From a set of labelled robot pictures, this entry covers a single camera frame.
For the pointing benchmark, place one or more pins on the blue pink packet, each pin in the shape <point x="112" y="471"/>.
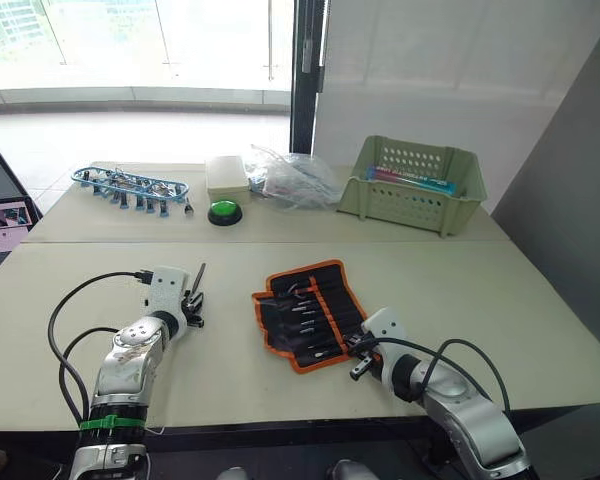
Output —
<point x="410" y="180"/>

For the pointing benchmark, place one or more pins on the black orange-trimmed tool roll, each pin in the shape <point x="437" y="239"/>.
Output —
<point x="285" y="335"/>

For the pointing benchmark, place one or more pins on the green push button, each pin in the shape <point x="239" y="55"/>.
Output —
<point x="225" y="210"/>

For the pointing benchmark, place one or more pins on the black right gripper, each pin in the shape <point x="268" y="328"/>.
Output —
<point x="371" y="351"/>

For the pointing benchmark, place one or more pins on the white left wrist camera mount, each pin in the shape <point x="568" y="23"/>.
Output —
<point x="165" y="295"/>

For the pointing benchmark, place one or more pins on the dark monitor screen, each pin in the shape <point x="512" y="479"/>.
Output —
<point x="2" y="220"/>

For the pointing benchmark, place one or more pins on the black tweezers silver tip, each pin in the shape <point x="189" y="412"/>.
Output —
<point x="308" y="331"/>
<point x="301" y="300"/>
<point x="298" y="309"/>
<point x="308" y="316"/>
<point x="314" y="345"/>
<point x="306" y="323"/>
<point x="320" y="355"/>

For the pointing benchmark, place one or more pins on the white rectangular box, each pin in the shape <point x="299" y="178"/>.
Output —
<point x="226" y="175"/>

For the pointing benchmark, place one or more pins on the grey rounded shape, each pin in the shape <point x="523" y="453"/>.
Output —
<point x="352" y="471"/>
<point x="232" y="474"/>

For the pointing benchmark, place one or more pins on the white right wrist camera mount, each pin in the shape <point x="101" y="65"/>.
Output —
<point x="387" y="325"/>

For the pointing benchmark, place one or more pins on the green band on arm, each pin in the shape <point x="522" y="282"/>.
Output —
<point x="111" y="423"/>

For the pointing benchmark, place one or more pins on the clear plastic bag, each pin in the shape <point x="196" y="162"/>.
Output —
<point x="295" y="180"/>

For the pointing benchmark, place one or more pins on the blue clip drying hanger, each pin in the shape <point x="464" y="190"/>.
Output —
<point x="130" y="186"/>

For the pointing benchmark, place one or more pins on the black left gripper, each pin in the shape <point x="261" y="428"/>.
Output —
<point x="186" y="311"/>

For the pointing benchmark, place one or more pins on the pale green perforated basket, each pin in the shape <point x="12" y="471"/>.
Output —
<point x="410" y="205"/>

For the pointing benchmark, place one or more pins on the metal railing post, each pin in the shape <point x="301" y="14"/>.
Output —
<point x="270" y="40"/>

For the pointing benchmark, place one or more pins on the small dark metal clip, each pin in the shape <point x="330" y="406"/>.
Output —
<point x="188" y="210"/>

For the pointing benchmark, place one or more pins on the black door frame post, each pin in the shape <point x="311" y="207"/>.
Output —
<point x="305" y="75"/>

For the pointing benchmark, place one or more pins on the curved-tip tweezers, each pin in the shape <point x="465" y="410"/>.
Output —
<point x="296" y="288"/>

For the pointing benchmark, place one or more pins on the loose grey tweezers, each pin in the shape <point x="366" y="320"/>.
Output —
<point x="200" y="277"/>

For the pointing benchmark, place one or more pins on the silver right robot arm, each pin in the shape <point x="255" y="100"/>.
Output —
<point x="460" y="410"/>

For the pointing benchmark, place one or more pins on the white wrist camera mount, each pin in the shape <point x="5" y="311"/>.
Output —
<point x="165" y="295"/>
<point x="387" y="325"/>

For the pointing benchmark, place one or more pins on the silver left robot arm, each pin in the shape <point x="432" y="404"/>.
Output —
<point x="130" y="360"/>

